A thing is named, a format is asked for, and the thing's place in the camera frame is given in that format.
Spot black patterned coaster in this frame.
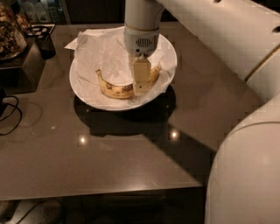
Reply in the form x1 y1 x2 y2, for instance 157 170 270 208
27 24 55 38

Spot white bottles in background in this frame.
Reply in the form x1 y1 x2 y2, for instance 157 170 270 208
20 0 53 24

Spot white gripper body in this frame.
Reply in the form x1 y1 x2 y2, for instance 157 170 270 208
123 24 159 58

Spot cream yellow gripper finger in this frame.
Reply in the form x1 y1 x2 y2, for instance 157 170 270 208
132 58 151 96

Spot yellow spotted banana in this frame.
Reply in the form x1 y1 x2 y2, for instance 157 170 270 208
95 66 160 100

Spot black cable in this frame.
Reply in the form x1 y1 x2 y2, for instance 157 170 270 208
0 94 24 137

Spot small black cup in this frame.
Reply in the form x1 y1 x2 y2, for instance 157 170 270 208
36 36 56 60

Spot dark square box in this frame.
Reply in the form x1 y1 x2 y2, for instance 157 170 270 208
0 38 46 95

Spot white paper napkin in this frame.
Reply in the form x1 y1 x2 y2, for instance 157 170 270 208
64 25 172 108

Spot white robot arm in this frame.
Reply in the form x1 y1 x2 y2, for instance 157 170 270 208
124 0 280 224

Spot white bowl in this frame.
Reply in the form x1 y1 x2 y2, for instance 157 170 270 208
68 28 178 112

